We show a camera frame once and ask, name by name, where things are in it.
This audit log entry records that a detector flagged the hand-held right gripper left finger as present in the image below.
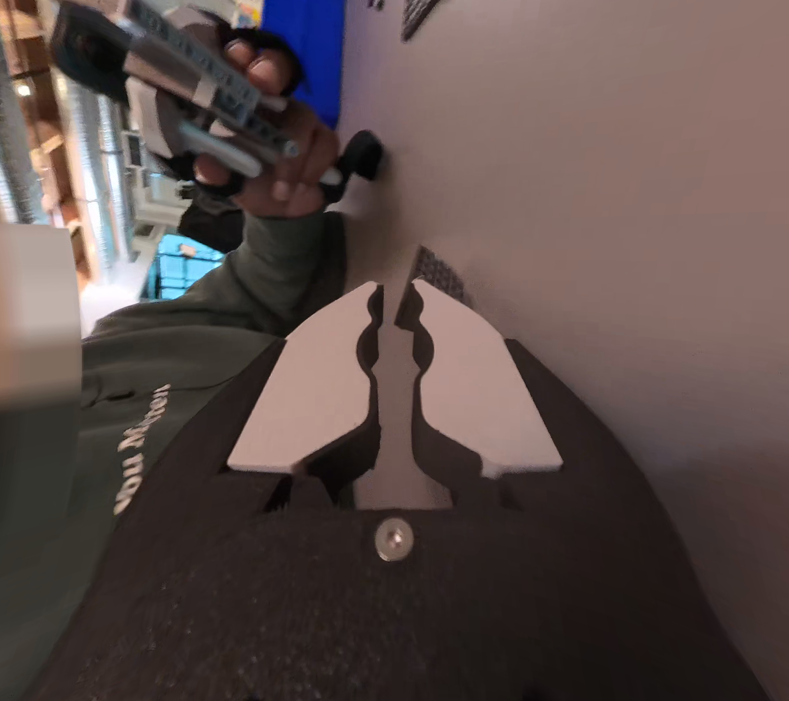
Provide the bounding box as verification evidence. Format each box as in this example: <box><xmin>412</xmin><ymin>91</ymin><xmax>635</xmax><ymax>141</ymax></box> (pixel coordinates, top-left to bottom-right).
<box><xmin>227</xmin><ymin>281</ymin><xmax>384</xmax><ymax>503</ymax></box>

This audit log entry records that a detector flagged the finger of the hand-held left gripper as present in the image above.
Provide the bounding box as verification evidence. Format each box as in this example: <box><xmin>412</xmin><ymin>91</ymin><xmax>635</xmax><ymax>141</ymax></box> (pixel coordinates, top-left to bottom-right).
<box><xmin>179</xmin><ymin>118</ymin><xmax>301</xmax><ymax>179</ymax></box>
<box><xmin>123</xmin><ymin>38</ymin><xmax>291</xmax><ymax>114</ymax></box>

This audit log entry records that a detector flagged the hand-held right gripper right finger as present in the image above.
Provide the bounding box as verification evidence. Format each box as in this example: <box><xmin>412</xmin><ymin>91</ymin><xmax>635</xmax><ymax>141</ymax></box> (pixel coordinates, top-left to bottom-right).
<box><xmin>394</xmin><ymin>279</ymin><xmax>564</xmax><ymax>505</ymax></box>

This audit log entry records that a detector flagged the person's left forearm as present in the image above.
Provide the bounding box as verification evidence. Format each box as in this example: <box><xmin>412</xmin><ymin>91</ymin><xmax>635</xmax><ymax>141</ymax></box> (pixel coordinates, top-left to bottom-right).
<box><xmin>178</xmin><ymin>210</ymin><xmax>347</xmax><ymax>341</ymax></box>

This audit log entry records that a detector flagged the dark grey half-round plate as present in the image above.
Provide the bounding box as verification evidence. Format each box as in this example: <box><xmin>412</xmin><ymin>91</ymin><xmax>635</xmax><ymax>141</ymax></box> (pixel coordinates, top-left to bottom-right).
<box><xmin>394</xmin><ymin>245</ymin><xmax>477</xmax><ymax>327</ymax></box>

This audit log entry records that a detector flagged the blue plastic bin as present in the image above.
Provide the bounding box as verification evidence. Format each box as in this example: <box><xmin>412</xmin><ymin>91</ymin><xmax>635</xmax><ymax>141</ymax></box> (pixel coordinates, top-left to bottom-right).
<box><xmin>261</xmin><ymin>0</ymin><xmax>360</xmax><ymax>130</ymax></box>

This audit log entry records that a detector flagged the grey stepped brick wall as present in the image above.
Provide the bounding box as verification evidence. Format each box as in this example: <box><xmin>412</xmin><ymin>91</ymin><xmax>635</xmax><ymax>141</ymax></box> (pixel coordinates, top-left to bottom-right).
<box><xmin>126</xmin><ymin>0</ymin><xmax>263</xmax><ymax>130</ymax></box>

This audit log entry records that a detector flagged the person's green sweatshirt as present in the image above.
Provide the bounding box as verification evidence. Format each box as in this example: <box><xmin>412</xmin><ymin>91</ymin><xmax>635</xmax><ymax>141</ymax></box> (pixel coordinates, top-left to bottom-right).
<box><xmin>0</xmin><ymin>307</ymin><xmax>291</xmax><ymax>701</ymax></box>

